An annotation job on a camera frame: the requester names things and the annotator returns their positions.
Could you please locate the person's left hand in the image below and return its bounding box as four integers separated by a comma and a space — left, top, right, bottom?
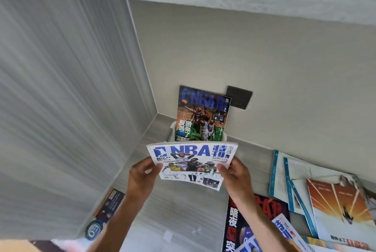
125, 156, 164, 202

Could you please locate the person's right hand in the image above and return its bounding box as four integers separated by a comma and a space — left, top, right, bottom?
217, 156, 257, 207

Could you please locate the white perforated plastic basket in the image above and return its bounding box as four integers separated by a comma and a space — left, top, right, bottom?
166, 119, 230, 147

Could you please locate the white cover basketball magazine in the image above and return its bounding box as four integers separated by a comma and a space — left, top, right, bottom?
146, 142, 239, 192

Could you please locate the blue title basketball magazine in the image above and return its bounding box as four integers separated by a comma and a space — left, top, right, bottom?
175, 85, 232, 142

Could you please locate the pile of assorted magazines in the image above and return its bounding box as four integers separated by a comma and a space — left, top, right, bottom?
222, 150, 376, 252

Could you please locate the person's left forearm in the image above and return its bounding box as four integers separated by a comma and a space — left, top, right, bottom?
91, 197, 150, 252

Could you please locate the person's right forearm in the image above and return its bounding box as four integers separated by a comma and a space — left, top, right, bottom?
233, 195, 299, 252

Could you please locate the dark rectangular leaflet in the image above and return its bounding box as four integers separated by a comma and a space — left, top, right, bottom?
93, 188, 126, 221

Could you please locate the round dark blue badge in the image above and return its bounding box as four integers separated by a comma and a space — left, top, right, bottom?
85, 219, 107, 241

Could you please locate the dark wall socket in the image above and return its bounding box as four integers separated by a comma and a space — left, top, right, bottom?
226, 85, 253, 110

